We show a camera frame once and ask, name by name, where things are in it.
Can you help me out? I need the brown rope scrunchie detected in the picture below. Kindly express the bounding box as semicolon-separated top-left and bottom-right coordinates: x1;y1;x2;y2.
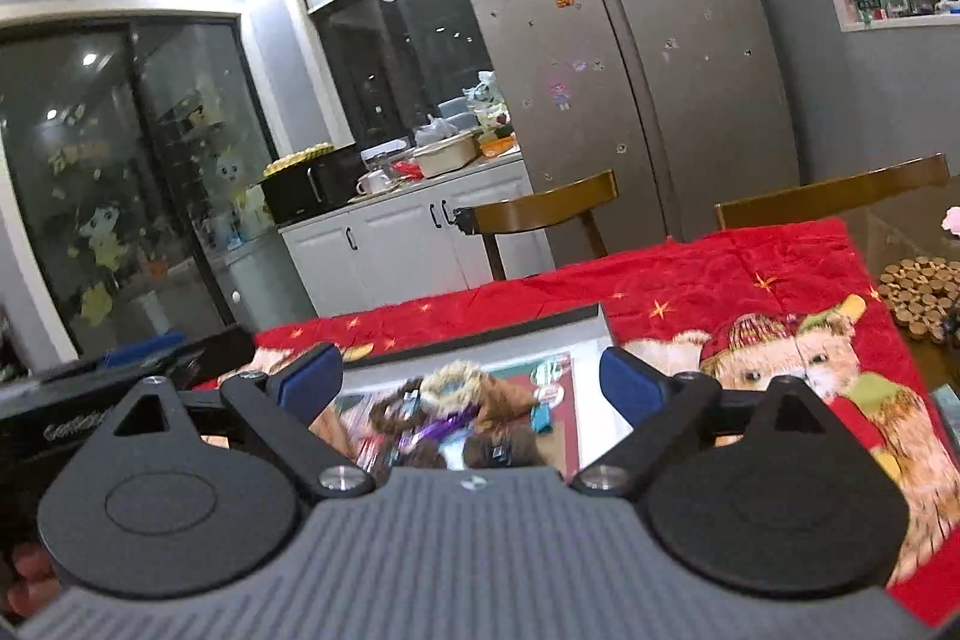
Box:
367;385;421;432

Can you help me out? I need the red printed bear blanket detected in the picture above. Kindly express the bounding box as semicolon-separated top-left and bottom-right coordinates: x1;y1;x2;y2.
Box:
191;218;960;630

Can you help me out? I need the glass sliding door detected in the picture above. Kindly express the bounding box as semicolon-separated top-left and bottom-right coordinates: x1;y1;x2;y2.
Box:
0;14;282;360

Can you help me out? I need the yellow tray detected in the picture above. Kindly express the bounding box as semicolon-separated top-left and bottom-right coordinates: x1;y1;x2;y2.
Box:
262;141;335;176

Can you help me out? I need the white snack bag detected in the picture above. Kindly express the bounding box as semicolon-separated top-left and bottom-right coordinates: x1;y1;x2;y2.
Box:
465;72;511;124

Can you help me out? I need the black cardboard box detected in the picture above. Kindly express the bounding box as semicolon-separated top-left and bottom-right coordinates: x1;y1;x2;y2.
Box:
330;302;623;472

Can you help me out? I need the cream bowl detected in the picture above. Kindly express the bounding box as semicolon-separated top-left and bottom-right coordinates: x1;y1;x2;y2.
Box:
412;130;481;178

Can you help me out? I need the wooden chair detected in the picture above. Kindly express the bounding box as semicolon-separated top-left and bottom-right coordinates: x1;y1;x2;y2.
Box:
715;152;952;230
454;169;620;281

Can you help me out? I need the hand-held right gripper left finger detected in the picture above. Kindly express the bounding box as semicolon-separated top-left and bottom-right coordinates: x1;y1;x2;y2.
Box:
112;342;376;498

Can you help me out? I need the wooden bead trivet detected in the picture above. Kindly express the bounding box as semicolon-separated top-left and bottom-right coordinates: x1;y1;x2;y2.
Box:
877;256;960;341

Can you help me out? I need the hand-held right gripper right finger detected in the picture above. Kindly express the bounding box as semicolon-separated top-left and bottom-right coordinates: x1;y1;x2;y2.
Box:
574;346;845;498

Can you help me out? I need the white bin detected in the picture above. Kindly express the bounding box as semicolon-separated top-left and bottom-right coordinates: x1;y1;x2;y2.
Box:
127;291;173;341

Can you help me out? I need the purple lighter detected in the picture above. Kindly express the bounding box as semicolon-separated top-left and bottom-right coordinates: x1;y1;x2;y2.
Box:
405;411;473;453

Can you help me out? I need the orange triangular snack packet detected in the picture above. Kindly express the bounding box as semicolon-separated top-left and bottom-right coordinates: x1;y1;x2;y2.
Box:
307;400;361;461

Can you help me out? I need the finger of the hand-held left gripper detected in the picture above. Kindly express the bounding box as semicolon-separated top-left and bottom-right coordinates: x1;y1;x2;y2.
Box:
37;331;190;386
166;326;257;407

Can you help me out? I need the white kitchen cabinet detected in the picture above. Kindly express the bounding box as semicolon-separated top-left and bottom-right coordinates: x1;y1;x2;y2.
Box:
279;152;556;319

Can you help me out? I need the black microwave oven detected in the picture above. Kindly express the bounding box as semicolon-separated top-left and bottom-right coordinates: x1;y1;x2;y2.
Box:
259;145;368;225

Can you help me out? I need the clear glass container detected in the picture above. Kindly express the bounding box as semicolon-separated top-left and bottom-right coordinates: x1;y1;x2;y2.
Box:
360;141;410;169

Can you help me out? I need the silver refrigerator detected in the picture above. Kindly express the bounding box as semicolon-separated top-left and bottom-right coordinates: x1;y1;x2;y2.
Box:
441;0;802;251

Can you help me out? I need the brown triangular snack packet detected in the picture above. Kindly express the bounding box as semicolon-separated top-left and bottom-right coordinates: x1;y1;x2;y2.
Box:
480;377;541;431

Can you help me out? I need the person's left hand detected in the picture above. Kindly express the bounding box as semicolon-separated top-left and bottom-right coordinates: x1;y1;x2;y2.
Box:
7;539;57;618

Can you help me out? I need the cream knitted scrunchie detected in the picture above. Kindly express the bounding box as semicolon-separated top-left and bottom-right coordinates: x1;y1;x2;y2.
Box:
420;362;488;402

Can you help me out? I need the dark glass window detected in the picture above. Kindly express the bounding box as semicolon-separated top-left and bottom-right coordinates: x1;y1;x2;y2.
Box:
307;0;496;161

